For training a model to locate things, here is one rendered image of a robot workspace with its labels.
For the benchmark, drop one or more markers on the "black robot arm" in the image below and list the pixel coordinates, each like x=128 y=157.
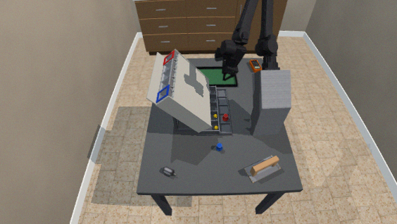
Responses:
x=265 y=47

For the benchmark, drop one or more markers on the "blue plug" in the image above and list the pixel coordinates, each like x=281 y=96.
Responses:
x=219 y=147

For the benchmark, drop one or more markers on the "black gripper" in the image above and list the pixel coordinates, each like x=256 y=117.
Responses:
x=227 y=69

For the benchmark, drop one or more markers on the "red plug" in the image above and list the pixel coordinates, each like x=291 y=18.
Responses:
x=225 y=117

